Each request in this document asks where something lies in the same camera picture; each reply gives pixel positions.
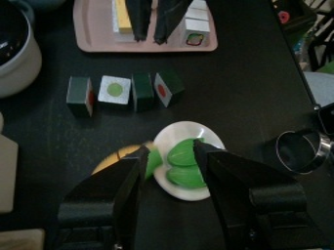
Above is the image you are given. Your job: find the beige wooden board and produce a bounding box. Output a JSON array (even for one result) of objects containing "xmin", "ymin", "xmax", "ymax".
[{"xmin": 0, "ymin": 111, "xmax": 19, "ymax": 215}]

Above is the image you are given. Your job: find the plain white sushi block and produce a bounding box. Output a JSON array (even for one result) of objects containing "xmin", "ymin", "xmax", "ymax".
[
  {"xmin": 188, "ymin": 0, "xmax": 209, "ymax": 11},
  {"xmin": 184, "ymin": 7, "xmax": 211, "ymax": 22}
]

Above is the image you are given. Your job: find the white sushi block green dot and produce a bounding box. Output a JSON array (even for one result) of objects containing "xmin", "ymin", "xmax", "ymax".
[{"xmin": 96, "ymin": 74, "xmax": 133, "ymax": 106}]

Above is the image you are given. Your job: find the white pot black inside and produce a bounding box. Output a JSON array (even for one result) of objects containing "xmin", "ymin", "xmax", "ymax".
[{"xmin": 0, "ymin": 0, "xmax": 44, "ymax": 100}]

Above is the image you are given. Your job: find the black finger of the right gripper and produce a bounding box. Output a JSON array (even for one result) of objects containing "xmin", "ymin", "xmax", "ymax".
[
  {"xmin": 150, "ymin": 0, "xmax": 195, "ymax": 46},
  {"xmin": 124, "ymin": 0, "xmax": 153, "ymax": 43}
]

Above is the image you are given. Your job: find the green toy corn husk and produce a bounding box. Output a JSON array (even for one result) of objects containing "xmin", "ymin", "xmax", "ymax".
[
  {"xmin": 164, "ymin": 165, "xmax": 208, "ymax": 189},
  {"xmin": 142, "ymin": 147, "xmax": 164, "ymax": 181},
  {"xmin": 165, "ymin": 137, "xmax": 205, "ymax": 168}
]

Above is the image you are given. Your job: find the beige wooden block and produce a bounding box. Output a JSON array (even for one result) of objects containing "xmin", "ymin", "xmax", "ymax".
[{"xmin": 0, "ymin": 228, "xmax": 46, "ymax": 250}]

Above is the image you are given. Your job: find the black table clamp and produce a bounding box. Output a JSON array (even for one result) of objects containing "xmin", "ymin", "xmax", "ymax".
[{"xmin": 311, "ymin": 103, "xmax": 334, "ymax": 137}]

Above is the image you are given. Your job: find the black chair frame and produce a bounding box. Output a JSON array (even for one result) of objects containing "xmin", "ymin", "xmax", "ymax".
[{"xmin": 303, "ymin": 0, "xmax": 334, "ymax": 73}]

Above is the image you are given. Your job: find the black box pink mark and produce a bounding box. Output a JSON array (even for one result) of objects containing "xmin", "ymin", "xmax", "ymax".
[{"xmin": 269, "ymin": 0, "xmax": 319, "ymax": 34}]

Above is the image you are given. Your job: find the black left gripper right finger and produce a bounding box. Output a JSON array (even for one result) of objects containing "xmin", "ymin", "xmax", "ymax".
[{"xmin": 192, "ymin": 139, "xmax": 332, "ymax": 250}]

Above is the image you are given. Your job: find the green sushi block red dot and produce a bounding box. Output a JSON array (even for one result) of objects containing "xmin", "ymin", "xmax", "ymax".
[{"xmin": 152, "ymin": 69, "xmax": 186, "ymax": 108}]

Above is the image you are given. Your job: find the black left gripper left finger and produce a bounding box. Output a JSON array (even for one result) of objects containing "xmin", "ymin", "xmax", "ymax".
[{"xmin": 45, "ymin": 145, "xmax": 150, "ymax": 250}]

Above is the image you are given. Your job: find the small white oval plate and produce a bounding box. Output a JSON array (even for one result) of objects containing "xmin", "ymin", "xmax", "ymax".
[{"xmin": 150, "ymin": 120, "xmax": 227, "ymax": 202}]

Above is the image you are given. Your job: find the shiny metal cup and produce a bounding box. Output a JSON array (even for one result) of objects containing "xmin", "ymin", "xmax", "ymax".
[{"xmin": 273, "ymin": 129, "xmax": 334, "ymax": 176}]

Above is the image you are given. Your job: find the yellow toy corn cob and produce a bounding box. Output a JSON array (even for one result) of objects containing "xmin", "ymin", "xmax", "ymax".
[{"xmin": 89, "ymin": 141, "xmax": 156, "ymax": 176}]

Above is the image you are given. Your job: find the pink plastic tray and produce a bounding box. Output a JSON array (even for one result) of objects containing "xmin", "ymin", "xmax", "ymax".
[{"xmin": 72, "ymin": 0, "xmax": 219, "ymax": 54}]

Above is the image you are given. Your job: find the white sushi block multicolour face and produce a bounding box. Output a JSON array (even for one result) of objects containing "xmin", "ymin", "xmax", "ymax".
[{"xmin": 181, "ymin": 18, "xmax": 211, "ymax": 49}]

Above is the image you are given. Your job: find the grey fabric seat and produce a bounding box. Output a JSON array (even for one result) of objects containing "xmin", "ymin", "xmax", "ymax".
[{"xmin": 303, "ymin": 70, "xmax": 334, "ymax": 109}]

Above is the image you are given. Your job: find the yellow egg sushi toy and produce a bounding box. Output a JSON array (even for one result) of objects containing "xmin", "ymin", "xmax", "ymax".
[{"xmin": 110, "ymin": 0, "xmax": 136, "ymax": 43}]

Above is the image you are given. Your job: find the green sushi block red face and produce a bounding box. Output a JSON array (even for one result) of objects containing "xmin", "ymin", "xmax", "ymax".
[{"xmin": 65, "ymin": 75, "xmax": 96, "ymax": 118}]

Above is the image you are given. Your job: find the dark green sushi block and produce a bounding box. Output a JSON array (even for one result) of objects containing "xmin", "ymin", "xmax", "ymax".
[{"xmin": 130, "ymin": 72, "xmax": 156, "ymax": 113}]

